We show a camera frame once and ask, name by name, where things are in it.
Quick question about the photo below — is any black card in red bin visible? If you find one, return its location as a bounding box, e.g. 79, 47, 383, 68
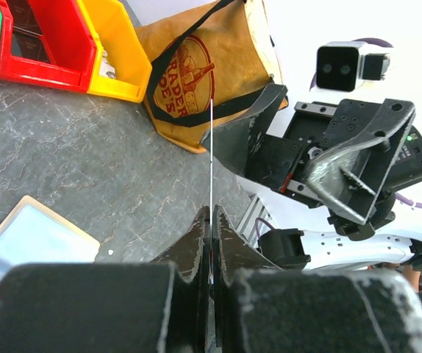
7, 0, 42, 36

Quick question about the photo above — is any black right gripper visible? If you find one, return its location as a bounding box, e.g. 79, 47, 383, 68
201, 83, 422, 240

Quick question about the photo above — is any yellow plastic bin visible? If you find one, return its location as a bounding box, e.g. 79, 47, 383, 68
77, 0, 151, 103

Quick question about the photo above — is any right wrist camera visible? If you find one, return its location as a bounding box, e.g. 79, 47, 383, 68
311, 38, 393, 92

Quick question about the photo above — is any red plastic bin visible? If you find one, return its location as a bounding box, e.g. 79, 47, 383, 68
0, 1, 97, 93

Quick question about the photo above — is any beige card holder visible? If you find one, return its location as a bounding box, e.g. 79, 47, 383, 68
0, 195, 100, 280

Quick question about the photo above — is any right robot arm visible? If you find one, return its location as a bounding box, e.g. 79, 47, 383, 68
201, 85, 422, 271

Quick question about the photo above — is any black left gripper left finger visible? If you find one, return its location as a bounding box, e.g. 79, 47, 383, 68
0, 207, 210, 352

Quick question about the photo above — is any yellow canvas tote bag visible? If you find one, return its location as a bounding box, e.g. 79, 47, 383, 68
137, 1, 283, 154

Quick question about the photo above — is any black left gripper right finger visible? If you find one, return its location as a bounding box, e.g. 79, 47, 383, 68
212, 206, 422, 352

